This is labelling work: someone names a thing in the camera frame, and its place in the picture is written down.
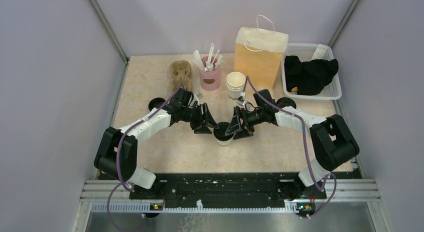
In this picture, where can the brown pulp cup carrier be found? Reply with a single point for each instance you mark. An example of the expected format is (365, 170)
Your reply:
(181, 71)

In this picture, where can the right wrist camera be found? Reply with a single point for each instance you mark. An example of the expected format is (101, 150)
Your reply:
(241, 101)

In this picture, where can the brown paper takeout bag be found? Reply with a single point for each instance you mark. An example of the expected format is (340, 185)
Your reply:
(259, 51)

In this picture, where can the stack of white paper cups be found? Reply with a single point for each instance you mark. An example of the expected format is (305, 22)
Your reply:
(235, 82)

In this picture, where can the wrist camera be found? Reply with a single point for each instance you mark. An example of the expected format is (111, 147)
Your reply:
(197, 96)
(241, 101)

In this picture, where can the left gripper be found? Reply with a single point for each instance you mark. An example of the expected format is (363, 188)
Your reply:
(206, 117)

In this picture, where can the pink straw holder cup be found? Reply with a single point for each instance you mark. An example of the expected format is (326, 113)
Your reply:
(210, 81)

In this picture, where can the black cloth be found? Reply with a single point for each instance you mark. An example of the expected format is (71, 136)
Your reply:
(309, 77)

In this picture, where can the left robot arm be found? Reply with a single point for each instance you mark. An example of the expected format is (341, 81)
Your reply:
(118, 149)

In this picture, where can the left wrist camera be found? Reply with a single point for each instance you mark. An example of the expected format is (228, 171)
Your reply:
(197, 96)

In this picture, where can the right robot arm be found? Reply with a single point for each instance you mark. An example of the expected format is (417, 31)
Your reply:
(332, 141)

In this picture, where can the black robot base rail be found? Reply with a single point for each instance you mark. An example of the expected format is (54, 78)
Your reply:
(227, 190)

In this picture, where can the white paper coffee cup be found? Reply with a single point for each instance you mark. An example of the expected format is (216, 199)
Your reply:
(286, 102)

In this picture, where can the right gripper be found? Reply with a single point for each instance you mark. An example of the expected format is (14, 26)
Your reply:
(235, 125)

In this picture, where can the stack of black lids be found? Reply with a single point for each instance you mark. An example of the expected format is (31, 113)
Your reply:
(155, 103)

